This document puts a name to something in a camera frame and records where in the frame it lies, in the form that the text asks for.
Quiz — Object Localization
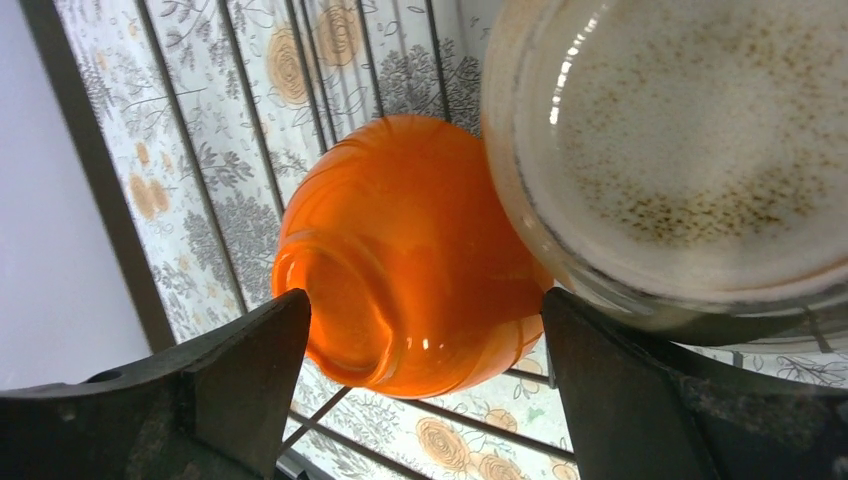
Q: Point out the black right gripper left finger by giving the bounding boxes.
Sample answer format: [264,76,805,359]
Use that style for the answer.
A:
[1,289,310,479]

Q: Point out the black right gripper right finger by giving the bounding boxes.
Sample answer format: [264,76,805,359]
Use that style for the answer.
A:
[541,288,847,479]

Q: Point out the orange glossy bowl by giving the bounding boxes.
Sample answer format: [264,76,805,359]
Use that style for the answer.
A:
[270,114,553,399]

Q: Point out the beige speckled bowl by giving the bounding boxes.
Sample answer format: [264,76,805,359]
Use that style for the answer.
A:
[481,1,847,353]

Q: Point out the floral patterned table mat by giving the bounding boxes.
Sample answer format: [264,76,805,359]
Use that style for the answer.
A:
[52,0,848,480]

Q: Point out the black wire dish rack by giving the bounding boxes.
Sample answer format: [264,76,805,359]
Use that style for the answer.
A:
[18,0,848,480]

